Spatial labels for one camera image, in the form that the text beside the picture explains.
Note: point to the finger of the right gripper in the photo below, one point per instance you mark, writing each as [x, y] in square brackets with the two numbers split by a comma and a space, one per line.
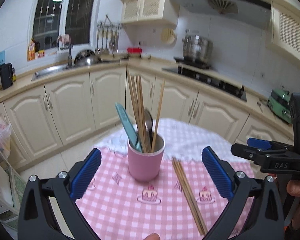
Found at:
[259, 143]

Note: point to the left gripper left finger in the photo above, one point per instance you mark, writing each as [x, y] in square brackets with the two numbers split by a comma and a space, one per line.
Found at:
[36, 218]

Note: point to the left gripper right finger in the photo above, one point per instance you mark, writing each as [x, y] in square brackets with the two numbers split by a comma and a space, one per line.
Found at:
[265, 219]

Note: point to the pink utensil cup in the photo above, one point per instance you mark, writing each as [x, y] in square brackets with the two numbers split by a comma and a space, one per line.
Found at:
[145, 167]

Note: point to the cream lower kitchen cabinets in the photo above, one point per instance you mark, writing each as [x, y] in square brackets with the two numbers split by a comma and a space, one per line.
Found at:
[52, 114]

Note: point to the steel kitchen sink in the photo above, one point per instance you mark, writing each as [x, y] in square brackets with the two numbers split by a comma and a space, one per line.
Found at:
[49, 71]

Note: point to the kitchen faucet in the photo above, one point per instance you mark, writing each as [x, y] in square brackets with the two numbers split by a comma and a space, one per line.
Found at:
[68, 47]

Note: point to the dark kitchen window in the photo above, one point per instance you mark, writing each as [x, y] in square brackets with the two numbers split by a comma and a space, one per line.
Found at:
[55, 17]

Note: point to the person's left hand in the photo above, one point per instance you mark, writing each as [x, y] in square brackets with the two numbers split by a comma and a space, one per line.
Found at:
[152, 236]

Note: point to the green appliance on counter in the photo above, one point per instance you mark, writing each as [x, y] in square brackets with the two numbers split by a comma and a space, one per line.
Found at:
[278, 103]

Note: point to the pink checkered tablecloth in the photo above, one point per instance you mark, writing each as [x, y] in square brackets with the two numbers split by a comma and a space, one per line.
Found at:
[116, 206]

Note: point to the white fringed cloth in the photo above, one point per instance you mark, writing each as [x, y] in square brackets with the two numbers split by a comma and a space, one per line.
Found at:
[186, 142]

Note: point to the white plastic bag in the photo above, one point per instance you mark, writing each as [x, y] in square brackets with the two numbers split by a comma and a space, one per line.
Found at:
[5, 137]

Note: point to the black gas stove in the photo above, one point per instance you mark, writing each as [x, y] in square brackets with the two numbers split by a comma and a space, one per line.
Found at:
[201, 72]

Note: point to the teal spatula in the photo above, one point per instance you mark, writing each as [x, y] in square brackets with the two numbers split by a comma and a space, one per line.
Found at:
[128, 127]

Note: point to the stainless steel stock pot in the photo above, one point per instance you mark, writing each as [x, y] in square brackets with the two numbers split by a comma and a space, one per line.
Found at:
[196, 47]

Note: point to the dark metal spoon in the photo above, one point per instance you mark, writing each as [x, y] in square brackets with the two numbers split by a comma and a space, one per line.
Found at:
[149, 124]

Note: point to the round woven trivet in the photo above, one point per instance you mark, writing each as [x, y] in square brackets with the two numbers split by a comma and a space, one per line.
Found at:
[168, 36]

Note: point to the black knife block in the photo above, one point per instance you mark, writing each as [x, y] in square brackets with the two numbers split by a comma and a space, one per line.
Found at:
[6, 74]

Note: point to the range hood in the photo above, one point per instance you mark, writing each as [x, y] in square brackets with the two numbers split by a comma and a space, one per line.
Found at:
[252, 12]

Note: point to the steel wok in sink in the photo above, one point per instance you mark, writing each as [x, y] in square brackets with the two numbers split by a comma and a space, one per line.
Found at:
[86, 58]

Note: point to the orange food package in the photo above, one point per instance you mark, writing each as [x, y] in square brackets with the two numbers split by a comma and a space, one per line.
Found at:
[31, 51]

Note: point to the red box on counter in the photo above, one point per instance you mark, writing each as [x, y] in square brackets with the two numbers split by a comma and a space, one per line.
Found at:
[134, 52]

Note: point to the hanging utensil rack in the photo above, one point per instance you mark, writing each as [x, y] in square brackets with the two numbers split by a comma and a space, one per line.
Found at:
[107, 38]

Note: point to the upper right wall cabinet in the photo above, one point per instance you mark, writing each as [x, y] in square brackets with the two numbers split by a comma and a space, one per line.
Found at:
[283, 34]

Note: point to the cream upper wall cabinet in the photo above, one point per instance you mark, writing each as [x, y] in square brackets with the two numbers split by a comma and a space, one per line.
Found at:
[155, 11]

